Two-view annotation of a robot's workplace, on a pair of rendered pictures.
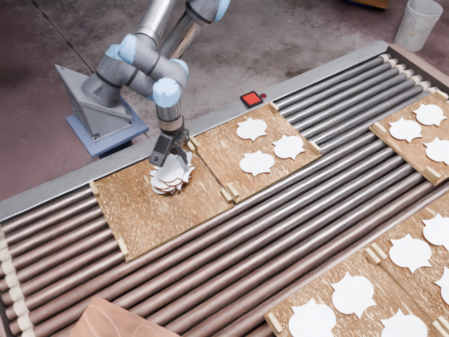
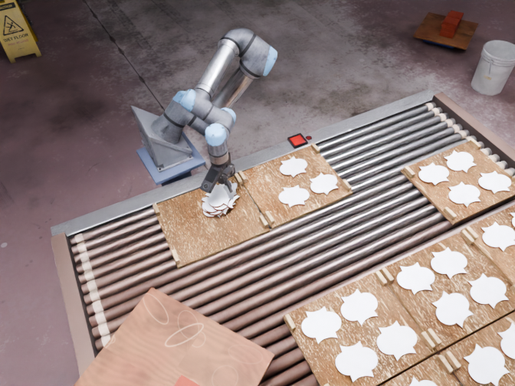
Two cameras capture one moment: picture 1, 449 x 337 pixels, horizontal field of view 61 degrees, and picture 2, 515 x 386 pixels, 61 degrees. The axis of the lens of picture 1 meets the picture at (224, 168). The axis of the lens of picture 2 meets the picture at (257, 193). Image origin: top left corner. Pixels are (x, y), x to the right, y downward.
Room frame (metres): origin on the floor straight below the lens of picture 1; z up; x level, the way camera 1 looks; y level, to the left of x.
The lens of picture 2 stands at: (-0.35, -0.18, 2.45)
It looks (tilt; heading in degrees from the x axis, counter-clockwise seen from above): 50 degrees down; 10
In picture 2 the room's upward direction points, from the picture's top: 3 degrees counter-clockwise
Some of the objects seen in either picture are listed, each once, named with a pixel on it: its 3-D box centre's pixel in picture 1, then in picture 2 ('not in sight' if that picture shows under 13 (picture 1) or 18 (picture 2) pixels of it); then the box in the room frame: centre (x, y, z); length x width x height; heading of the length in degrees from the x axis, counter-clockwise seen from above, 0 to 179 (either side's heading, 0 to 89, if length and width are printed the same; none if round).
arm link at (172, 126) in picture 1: (169, 118); (218, 155); (0.83, 0.18, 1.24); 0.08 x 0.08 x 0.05
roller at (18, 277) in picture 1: (254, 160); (293, 194); (0.94, -0.12, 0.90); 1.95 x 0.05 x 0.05; 124
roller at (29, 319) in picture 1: (277, 186); (310, 217); (0.82, -0.20, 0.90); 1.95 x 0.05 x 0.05; 124
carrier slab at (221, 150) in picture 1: (254, 148); (293, 184); (0.98, -0.12, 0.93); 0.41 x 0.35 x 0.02; 124
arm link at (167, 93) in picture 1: (167, 99); (216, 139); (0.83, 0.17, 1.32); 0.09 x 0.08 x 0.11; 174
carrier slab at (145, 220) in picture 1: (160, 195); (209, 218); (0.74, 0.23, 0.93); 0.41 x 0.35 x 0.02; 123
